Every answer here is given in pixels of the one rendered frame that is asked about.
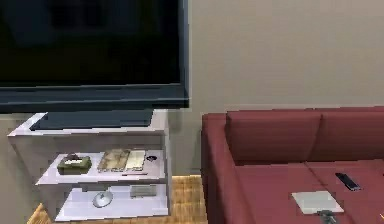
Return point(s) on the white tv stand shelf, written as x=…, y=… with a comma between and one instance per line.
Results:
x=100, y=173

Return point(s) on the grey round dish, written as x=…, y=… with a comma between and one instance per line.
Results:
x=102, y=199

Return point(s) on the black remote control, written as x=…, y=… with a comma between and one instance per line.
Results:
x=347, y=181

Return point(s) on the green tissue box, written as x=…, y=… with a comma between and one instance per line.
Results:
x=74, y=164

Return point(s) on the small grey object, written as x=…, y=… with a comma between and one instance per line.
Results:
x=327, y=216

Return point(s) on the white closed laptop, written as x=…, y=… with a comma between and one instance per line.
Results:
x=316, y=201

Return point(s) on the grey flat box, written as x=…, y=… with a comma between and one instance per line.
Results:
x=143, y=191

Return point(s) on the red sofa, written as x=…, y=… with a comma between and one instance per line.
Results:
x=276, y=156

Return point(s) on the black television set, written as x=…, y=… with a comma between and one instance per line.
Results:
x=90, y=50

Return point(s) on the small black round object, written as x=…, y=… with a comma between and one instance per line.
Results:
x=151, y=158

